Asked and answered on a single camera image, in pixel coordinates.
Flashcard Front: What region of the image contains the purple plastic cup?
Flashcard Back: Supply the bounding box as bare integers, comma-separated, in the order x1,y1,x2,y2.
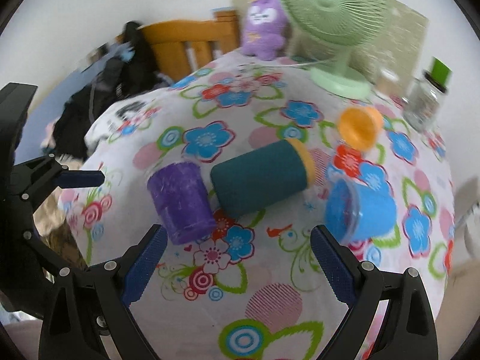
146,162,216,245

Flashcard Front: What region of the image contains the blue plastic cup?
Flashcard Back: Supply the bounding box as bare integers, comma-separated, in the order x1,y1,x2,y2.
324,177,397,245

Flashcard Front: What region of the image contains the dark green yellow-rimmed cup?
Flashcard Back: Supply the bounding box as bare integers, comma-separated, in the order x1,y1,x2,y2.
210,138,316,218

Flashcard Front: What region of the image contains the orange plastic cup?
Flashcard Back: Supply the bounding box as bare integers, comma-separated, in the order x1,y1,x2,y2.
337,106,383,152

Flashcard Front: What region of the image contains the white standing fan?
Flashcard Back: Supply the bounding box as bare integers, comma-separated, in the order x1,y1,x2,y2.
453,176,479,267

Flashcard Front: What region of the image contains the dark clothes pile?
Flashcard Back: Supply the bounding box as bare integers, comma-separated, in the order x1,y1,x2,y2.
41,21,173,160

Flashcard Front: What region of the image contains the floral tablecloth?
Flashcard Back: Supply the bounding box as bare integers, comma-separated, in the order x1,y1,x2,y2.
60,52,453,359

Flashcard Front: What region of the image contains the orange wooden chair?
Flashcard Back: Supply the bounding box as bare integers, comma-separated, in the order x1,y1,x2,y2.
138,8,240,80

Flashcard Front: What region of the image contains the glass jar green lid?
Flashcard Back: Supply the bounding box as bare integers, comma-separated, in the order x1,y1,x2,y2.
403,58,452,133

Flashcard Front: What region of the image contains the purple plush toy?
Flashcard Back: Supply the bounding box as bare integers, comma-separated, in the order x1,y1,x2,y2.
241,0,288,61

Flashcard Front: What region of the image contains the cotton swab container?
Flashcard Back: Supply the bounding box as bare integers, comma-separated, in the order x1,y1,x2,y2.
374,67,400,98

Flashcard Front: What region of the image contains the green patterned board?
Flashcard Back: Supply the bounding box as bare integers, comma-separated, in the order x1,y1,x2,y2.
231,0,429,96

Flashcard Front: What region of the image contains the green desk fan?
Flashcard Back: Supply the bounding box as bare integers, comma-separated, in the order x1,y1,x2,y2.
281,0,389,101

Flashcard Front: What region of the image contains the white fan power cable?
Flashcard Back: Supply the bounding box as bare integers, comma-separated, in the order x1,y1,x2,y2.
262,58,339,70

